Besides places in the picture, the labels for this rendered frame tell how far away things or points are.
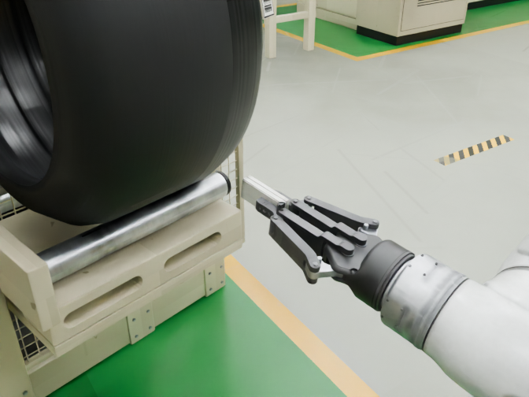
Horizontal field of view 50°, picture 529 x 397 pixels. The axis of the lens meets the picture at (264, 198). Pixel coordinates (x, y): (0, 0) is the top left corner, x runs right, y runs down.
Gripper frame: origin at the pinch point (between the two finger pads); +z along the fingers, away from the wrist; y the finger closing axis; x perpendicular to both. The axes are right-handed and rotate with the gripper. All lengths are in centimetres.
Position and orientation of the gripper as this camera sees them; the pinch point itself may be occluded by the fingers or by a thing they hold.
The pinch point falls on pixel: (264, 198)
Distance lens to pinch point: 71.5
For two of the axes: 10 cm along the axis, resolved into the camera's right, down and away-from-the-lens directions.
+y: -6.8, 3.7, -6.3
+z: -7.2, -4.6, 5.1
